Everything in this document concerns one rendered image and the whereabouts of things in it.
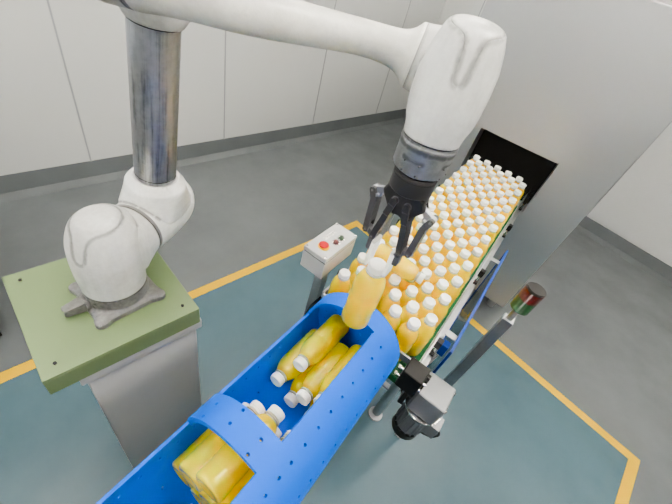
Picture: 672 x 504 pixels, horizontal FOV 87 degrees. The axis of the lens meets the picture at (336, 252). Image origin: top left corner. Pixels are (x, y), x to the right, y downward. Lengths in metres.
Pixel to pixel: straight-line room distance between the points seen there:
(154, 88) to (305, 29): 0.40
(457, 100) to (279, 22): 0.28
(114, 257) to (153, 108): 0.35
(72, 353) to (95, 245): 0.28
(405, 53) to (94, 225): 0.74
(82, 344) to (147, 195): 0.40
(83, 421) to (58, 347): 1.12
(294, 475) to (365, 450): 1.36
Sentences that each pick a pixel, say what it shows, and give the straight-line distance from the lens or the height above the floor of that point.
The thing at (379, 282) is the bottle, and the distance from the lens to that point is 0.74.
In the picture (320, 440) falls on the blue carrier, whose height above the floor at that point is 1.19.
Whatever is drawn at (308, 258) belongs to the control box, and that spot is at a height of 1.06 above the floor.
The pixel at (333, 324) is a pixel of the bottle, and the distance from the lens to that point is 1.01.
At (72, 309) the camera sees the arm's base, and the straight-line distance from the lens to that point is 1.12.
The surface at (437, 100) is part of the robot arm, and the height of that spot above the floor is 1.80.
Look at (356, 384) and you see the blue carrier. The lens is 0.86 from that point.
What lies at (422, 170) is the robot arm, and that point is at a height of 1.70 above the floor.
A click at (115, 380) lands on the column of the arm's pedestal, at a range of 1.21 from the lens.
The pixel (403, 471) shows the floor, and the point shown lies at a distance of 2.17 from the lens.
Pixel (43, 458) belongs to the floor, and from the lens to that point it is 2.17.
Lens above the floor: 1.94
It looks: 42 degrees down
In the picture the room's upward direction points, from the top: 18 degrees clockwise
